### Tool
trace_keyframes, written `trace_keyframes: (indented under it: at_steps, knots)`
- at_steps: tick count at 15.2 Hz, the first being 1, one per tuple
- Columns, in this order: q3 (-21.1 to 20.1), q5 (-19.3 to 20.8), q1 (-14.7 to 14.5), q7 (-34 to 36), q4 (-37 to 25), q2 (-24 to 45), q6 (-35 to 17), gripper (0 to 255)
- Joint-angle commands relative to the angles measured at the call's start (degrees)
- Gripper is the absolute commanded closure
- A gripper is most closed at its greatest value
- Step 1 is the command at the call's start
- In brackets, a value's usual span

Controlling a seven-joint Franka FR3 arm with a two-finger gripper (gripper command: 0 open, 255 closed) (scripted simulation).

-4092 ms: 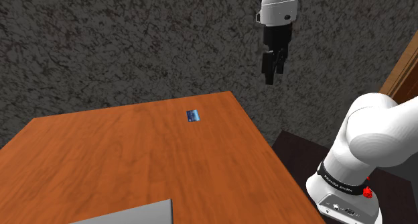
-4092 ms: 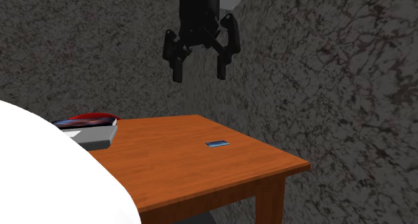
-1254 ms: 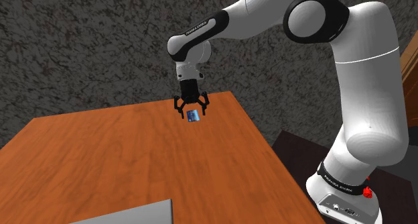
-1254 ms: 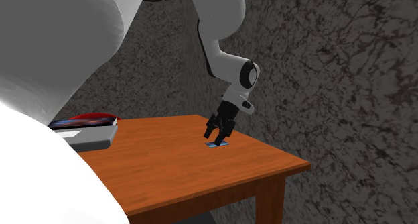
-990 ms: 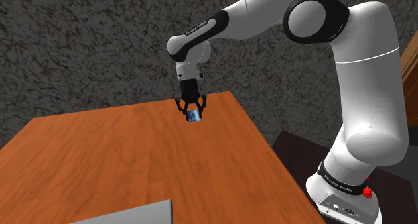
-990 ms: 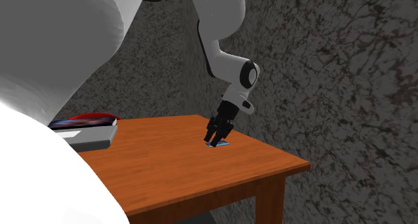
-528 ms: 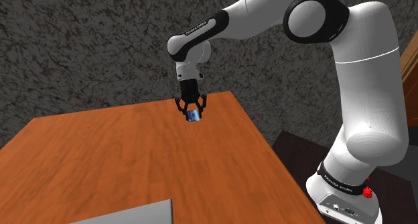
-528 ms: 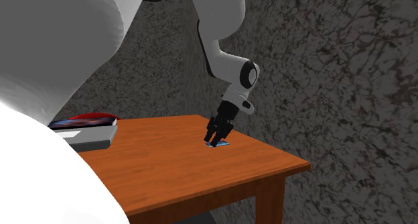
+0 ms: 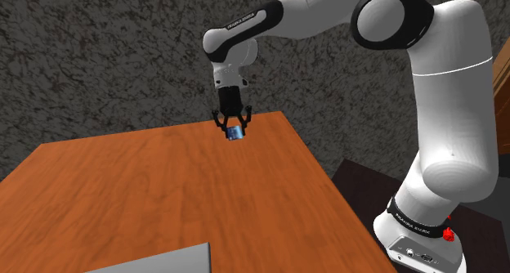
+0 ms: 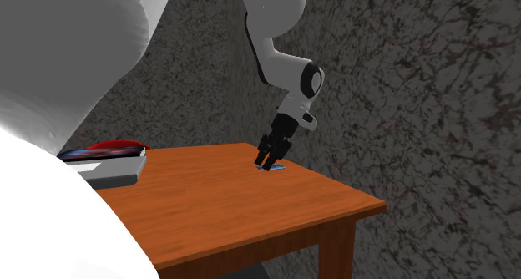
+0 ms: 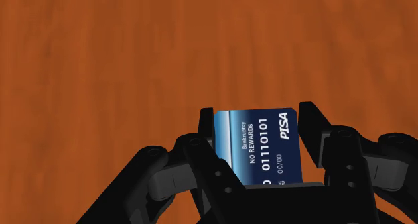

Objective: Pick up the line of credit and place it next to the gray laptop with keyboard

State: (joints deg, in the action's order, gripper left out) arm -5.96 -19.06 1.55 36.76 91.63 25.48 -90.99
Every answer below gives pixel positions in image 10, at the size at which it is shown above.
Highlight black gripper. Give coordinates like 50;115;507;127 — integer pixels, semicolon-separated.
254;112;301;172

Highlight blue flat card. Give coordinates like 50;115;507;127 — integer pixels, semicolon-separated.
256;162;287;173

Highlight brown wooden table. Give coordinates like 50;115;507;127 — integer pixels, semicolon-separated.
94;142;388;279

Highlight red bowl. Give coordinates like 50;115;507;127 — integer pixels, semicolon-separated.
84;139;152;151

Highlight dark blue book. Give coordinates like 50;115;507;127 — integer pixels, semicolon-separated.
57;145;147;163

